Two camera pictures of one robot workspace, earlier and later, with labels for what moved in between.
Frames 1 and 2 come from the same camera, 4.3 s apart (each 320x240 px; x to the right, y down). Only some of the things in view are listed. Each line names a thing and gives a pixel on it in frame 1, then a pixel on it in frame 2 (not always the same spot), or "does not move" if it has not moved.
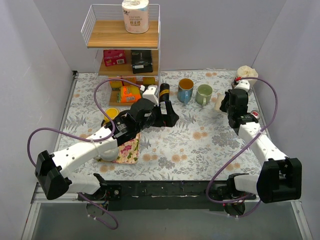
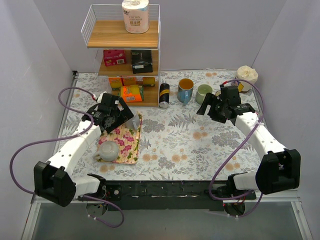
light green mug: x=203 y=94 does not move
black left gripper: x=163 y=116 → x=124 y=111
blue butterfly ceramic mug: x=185 y=90 does not move
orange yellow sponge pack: x=130 y=94 does not move
